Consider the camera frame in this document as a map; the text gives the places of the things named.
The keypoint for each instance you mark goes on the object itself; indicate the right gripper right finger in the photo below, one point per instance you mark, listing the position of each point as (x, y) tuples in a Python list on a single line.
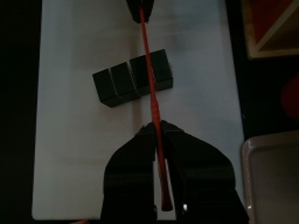
[(202, 180)]

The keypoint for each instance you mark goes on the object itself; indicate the white cutting board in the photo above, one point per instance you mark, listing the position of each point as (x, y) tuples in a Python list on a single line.
[(78, 131)]

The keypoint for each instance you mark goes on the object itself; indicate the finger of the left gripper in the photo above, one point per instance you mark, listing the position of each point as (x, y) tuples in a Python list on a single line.
[(147, 7), (135, 8)]

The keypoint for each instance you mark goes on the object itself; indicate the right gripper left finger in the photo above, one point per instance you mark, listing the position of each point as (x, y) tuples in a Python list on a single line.
[(129, 180)]

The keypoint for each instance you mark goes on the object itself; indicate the dark toy sushi piece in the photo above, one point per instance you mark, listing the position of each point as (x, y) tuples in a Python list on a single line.
[(105, 87), (123, 80), (163, 70), (138, 73)]

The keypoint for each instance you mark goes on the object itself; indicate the red toy knife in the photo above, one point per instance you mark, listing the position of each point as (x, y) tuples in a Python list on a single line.
[(150, 75)]

